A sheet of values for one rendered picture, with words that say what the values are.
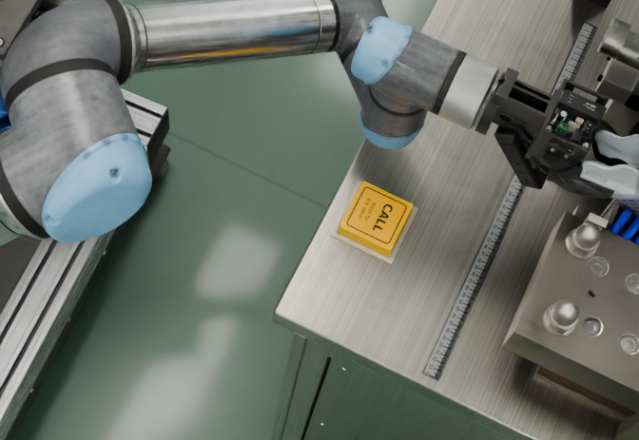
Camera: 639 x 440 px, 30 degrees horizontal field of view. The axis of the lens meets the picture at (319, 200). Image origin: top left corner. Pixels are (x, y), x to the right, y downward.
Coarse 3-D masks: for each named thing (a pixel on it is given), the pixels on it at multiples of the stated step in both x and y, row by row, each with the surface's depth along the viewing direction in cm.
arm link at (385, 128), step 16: (352, 80) 141; (368, 96) 137; (368, 112) 139; (384, 112) 136; (416, 112) 135; (368, 128) 141; (384, 128) 139; (400, 128) 138; (416, 128) 140; (384, 144) 142; (400, 144) 143
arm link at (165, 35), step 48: (96, 0) 125; (192, 0) 132; (240, 0) 134; (288, 0) 137; (336, 0) 140; (48, 48) 118; (96, 48) 121; (144, 48) 126; (192, 48) 130; (240, 48) 133; (288, 48) 137; (336, 48) 142
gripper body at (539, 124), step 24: (504, 72) 129; (504, 96) 125; (528, 96) 126; (552, 96) 126; (576, 96) 126; (600, 96) 126; (480, 120) 128; (504, 120) 130; (528, 120) 127; (552, 120) 125; (576, 120) 126; (600, 120) 125; (528, 144) 131; (552, 144) 126; (576, 144) 124; (552, 168) 129
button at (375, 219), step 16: (368, 192) 146; (384, 192) 146; (352, 208) 145; (368, 208) 145; (384, 208) 145; (400, 208) 145; (352, 224) 144; (368, 224) 144; (384, 224) 144; (400, 224) 144; (368, 240) 143; (384, 240) 143
